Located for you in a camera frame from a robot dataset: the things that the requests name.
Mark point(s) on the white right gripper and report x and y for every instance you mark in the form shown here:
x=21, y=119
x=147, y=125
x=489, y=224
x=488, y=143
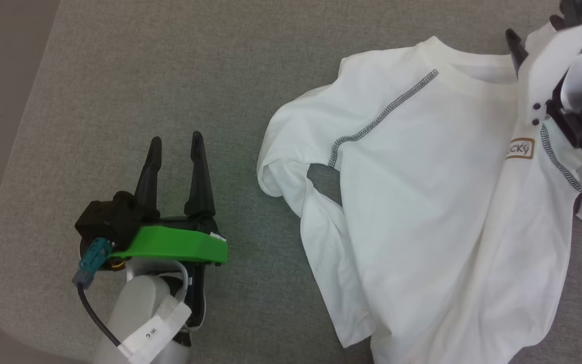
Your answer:
x=543, y=65

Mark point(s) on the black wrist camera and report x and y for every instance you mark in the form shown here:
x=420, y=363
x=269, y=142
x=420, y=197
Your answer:
x=109, y=220
x=558, y=21

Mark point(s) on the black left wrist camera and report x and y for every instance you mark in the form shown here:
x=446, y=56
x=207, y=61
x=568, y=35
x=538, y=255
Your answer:
x=109, y=220

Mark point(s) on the white t-shirt with grey stitching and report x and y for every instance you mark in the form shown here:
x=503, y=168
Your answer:
x=422, y=202

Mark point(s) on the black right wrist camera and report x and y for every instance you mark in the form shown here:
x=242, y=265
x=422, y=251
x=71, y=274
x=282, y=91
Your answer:
x=558, y=21

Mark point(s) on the white paper label tag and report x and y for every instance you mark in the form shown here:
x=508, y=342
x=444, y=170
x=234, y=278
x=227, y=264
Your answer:
x=154, y=328

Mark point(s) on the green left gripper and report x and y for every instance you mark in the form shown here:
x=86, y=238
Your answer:
x=175, y=245

